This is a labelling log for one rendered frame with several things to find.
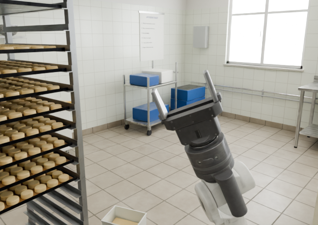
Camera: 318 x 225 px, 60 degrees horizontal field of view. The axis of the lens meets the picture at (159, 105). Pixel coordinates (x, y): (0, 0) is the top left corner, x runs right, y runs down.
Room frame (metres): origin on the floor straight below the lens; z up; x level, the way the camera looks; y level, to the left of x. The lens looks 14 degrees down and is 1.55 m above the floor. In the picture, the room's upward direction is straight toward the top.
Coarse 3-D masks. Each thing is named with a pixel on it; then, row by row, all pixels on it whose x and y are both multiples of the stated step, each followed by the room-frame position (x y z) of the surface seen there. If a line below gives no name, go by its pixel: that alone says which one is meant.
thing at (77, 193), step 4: (68, 184) 1.31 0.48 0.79; (60, 188) 1.32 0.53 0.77; (64, 188) 1.32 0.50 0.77; (68, 188) 1.32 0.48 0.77; (72, 188) 1.29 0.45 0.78; (76, 188) 1.27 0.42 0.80; (68, 192) 1.28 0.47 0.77; (72, 192) 1.28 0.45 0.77; (76, 192) 1.27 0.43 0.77; (80, 192) 1.25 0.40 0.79; (76, 196) 1.24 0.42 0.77; (80, 196) 1.24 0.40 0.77
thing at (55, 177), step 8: (40, 176) 1.24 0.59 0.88; (48, 176) 1.24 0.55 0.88; (56, 176) 1.25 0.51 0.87; (64, 176) 1.24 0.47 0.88; (24, 184) 1.19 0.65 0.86; (32, 184) 1.16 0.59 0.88; (40, 184) 1.16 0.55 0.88; (48, 184) 1.17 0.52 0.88; (56, 184) 1.18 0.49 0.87; (0, 192) 1.10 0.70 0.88; (8, 192) 1.09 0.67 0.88; (16, 192) 1.11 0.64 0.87; (24, 192) 1.09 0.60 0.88; (32, 192) 1.10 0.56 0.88; (40, 192) 1.12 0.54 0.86; (0, 200) 1.06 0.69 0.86; (8, 200) 1.03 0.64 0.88; (16, 200) 1.04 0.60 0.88; (0, 208) 0.99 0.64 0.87
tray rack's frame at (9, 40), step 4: (4, 16) 1.63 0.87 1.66; (8, 16) 1.64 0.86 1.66; (4, 20) 1.63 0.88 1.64; (8, 20) 1.64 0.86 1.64; (4, 24) 1.63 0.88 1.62; (8, 24) 1.64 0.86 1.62; (4, 32) 1.64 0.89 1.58; (8, 32) 1.63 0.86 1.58; (8, 36) 1.63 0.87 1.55; (8, 40) 1.63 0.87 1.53; (12, 40) 1.65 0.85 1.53; (8, 56) 1.64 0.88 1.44; (12, 56) 1.64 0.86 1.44; (32, 208) 1.64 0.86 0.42; (28, 216) 1.64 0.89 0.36; (32, 220) 1.64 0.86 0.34
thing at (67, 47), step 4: (12, 44) 1.59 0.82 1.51; (16, 44) 1.56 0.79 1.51; (20, 44) 1.53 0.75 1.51; (24, 44) 1.50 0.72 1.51; (28, 44) 1.47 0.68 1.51; (32, 44) 1.45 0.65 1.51; (36, 44) 1.42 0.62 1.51; (40, 44) 1.40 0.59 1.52; (44, 44) 1.38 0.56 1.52; (48, 44) 1.35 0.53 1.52; (68, 48) 1.25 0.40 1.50
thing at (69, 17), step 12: (72, 0) 1.27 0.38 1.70; (72, 12) 1.27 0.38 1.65; (72, 24) 1.26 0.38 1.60; (72, 36) 1.26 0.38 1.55; (72, 48) 1.26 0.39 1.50; (72, 60) 1.25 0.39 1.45; (72, 72) 1.25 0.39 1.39; (72, 84) 1.25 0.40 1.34; (72, 96) 1.26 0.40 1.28; (84, 168) 1.27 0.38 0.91; (84, 180) 1.27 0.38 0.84; (84, 192) 1.26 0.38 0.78; (84, 204) 1.26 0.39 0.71; (84, 216) 1.25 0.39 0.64
